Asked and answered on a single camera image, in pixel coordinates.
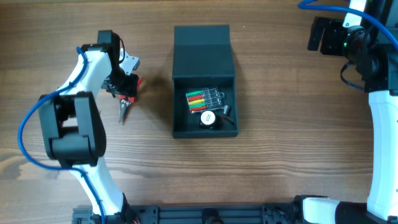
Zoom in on red handled snips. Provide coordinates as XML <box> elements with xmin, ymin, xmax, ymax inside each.
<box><xmin>118</xmin><ymin>78</ymin><xmax>144</xmax><ymax>123</ymax></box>

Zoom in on clear case coloured screwdrivers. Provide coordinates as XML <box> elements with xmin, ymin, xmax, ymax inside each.
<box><xmin>185</xmin><ymin>87</ymin><xmax>225</xmax><ymax>113</ymax></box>

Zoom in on black round tape measure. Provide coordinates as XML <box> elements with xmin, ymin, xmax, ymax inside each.
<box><xmin>199</xmin><ymin>110</ymin><xmax>234</xmax><ymax>129</ymax></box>

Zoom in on silver metal wrench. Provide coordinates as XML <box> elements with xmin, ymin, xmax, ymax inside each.
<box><xmin>216</xmin><ymin>105</ymin><xmax>231</xmax><ymax>116</ymax></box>

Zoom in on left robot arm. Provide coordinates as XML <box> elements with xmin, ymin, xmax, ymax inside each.
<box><xmin>39</xmin><ymin>30</ymin><xmax>141</xmax><ymax>223</ymax></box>

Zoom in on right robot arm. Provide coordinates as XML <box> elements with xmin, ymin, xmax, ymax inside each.
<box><xmin>294</xmin><ymin>1</ymin><xmax>397</xmax><ymax>223</ymax></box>

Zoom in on dark green open box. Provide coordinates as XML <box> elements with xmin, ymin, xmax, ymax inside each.
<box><xmin>172</xmin><ymin>25</ymin><xmax>239</xmax><ymax>139</ymax></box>

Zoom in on left blue cable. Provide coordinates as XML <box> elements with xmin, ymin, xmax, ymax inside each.
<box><xmin>17</xmin><ymin>46</ymin><xmax>106</xmax><ymax>224</ymax></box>

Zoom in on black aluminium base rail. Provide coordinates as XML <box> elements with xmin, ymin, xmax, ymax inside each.
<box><xmin>72</xmin><ymin>202</ymin><xmax>312</xmax><ymax>224</ymax></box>

